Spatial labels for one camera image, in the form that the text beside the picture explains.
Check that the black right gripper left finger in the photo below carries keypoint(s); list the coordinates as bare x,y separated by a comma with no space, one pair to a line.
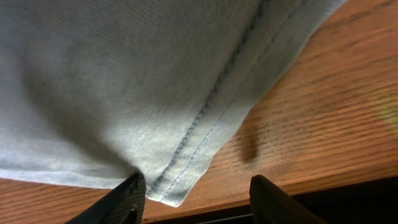
123,205

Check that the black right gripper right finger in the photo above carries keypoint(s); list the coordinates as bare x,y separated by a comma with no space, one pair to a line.
271,205

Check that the light blue t-shirt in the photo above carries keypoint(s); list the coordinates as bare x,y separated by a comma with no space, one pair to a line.
93,91

